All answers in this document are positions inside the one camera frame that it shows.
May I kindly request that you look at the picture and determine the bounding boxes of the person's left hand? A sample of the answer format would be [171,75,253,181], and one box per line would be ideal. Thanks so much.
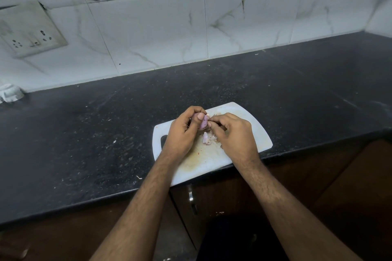
[160,106,212,164]

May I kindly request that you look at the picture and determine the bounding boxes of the person's right hand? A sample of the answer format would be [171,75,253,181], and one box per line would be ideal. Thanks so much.
[207,113,263,170]

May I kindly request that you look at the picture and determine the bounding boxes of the small pink onion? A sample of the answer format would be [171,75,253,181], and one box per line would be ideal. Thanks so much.
[191,113,212,131]

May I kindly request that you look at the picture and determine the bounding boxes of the onion peel scraps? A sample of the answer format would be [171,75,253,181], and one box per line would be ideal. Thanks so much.
[200,130,222,146]

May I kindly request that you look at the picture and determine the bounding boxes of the white plastic cutting board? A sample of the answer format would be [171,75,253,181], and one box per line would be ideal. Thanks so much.
[152,102,274,187]

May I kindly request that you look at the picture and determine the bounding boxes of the person's left forearm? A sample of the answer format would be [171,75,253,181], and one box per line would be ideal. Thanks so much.
[90,155,180,261]

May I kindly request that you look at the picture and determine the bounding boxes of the person's dark trousers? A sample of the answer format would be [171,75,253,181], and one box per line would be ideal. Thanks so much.
[197,214,291,261]

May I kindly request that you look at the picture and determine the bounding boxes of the white scalloped ceramic cup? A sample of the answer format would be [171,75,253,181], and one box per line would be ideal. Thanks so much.
[0,84,25,104]

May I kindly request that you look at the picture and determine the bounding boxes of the metal cabinet door handle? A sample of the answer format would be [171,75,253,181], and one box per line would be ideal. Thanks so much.
[187,184,199,216]

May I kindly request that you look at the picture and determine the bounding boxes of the white wall socket plate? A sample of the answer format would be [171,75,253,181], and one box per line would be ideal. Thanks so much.
[0,0,69,59]

